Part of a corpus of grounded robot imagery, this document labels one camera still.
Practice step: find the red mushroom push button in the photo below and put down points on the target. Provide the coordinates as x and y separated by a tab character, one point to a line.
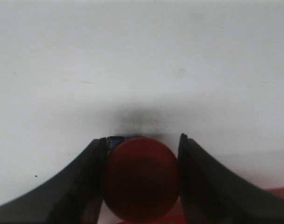
141	180

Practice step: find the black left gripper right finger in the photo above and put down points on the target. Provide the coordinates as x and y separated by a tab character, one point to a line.
212	194

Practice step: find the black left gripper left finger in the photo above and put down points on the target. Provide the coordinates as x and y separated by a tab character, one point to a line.
72	196

